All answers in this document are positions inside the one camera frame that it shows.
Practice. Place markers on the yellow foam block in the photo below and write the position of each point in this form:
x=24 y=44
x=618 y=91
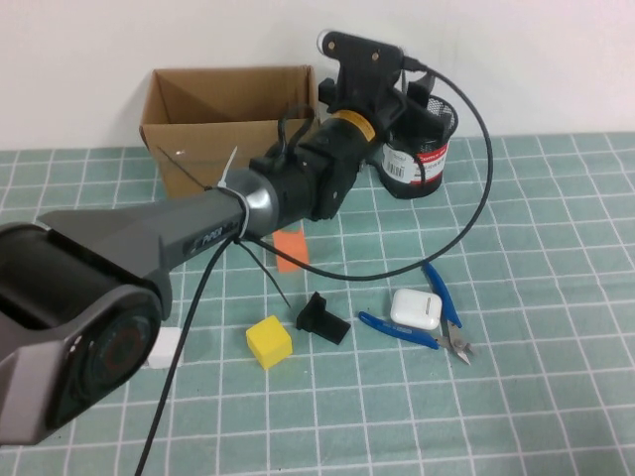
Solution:
x=270 y=343

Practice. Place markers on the green grid tablecloth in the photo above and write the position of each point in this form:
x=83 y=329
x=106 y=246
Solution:
x=546 y=297

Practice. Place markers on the black mesh pen holder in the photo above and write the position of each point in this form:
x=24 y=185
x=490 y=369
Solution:
x=421 y=183

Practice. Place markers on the white foam block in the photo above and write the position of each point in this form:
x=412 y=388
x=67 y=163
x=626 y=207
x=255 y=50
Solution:
x=161 y=349

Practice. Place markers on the orange foam block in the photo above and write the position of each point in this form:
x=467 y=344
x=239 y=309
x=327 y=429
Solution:
x=292 y=240

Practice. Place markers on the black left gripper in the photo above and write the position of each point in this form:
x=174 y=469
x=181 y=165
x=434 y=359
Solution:
x=369 y=89

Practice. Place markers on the white earbuds case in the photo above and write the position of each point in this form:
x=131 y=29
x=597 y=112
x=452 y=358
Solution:
x=414 y=307

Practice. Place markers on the brown cardboard box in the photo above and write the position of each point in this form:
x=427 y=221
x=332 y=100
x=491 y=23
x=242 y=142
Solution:
x=198 y=99

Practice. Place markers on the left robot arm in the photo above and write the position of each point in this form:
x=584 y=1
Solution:
x=124 y=238

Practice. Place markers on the black plastic bracket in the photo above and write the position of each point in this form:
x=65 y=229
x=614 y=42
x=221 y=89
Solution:
x=322 y=322

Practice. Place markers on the black zip tie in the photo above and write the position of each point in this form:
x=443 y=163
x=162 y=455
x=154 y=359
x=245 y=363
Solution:
x=268 y=277

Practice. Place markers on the white zip tie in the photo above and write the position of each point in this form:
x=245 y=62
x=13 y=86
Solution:
x=227 y=171

